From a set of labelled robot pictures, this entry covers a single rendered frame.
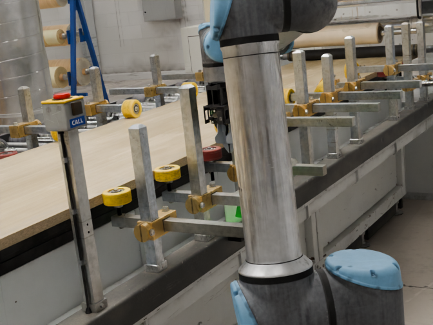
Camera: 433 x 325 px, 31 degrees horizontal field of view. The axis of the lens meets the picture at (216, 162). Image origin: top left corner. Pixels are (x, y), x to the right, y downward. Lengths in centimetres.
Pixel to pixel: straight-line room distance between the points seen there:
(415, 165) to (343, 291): 335
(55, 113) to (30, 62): 445
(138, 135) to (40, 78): 430
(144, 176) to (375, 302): 76
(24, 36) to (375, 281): 496
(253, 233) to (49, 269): 75
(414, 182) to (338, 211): 114
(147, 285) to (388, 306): 72
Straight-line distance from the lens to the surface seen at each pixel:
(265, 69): 146
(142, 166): 202
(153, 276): 207
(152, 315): 215
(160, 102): 394
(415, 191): 490
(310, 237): 350
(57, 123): 178
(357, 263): 156
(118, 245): 230
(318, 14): 151
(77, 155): 181
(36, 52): 625
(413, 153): 484
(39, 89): 626
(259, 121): 146
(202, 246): 225
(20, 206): 219
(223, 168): 253
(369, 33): 467
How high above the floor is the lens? 144
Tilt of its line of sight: 13 degrees down
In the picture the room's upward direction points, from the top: 6 degrees counter-clockwise
